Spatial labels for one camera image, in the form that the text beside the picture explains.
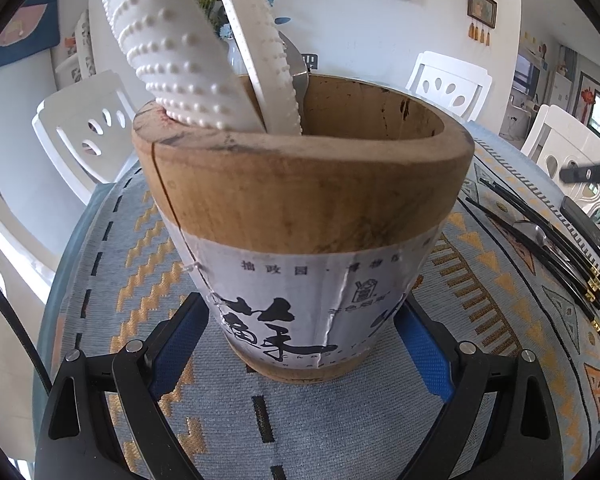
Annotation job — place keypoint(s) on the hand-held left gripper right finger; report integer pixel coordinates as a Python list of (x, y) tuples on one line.
[(422, 350)]

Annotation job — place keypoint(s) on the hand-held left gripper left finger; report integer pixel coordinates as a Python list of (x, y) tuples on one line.
[(177, 345)]

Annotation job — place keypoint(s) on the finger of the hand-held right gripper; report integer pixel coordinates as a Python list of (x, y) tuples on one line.
[(590, 172)]

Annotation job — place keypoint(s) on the metal spoon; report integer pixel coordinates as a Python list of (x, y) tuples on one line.
[(535, 232)]

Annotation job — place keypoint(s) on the bunch of black chopsticks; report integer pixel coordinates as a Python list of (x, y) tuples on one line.
[(594, 287)]

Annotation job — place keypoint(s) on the bamboo utensil holder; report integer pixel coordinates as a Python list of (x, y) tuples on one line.
[(305, 200)]

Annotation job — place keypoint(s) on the white dotted rice paddle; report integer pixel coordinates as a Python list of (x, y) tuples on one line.
[(165, 35), (260, 50)]

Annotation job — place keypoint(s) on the black smartphone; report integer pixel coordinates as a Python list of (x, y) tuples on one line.
[(587, 225)]

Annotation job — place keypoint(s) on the white cutout-back chair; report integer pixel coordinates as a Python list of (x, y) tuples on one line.
[(555, 130), (5, 220), (80, 110), (450, 70)]

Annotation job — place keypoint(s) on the framed red flower picture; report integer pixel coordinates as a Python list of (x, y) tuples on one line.
[(587, 97)]

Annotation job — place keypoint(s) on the patterned woven table runner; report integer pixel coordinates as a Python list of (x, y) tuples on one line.
[(330, 425)]

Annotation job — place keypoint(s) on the orange hanging tassels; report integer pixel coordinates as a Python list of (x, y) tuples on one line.
[(480, 34)]

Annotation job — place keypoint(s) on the small framed flower picture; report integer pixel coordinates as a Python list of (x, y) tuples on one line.
[(482, 7)]

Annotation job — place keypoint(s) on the white carved corner shelf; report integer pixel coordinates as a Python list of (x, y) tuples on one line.
[(82, 40)]

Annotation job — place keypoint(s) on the blue fridge cover cloth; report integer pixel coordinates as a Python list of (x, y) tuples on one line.
[(30, 10)]

